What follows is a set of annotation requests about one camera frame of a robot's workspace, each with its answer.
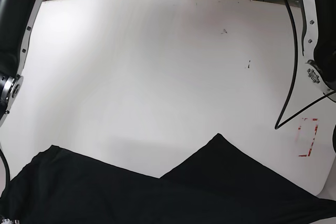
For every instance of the black T-shirt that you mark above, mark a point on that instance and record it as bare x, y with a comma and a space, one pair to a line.
217, 184

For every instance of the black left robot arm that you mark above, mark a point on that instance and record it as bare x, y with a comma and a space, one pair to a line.
318, 48

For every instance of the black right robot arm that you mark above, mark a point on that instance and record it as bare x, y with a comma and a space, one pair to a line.
17, 20

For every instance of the red tape rectangle marking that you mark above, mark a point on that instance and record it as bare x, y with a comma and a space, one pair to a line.
306, 136

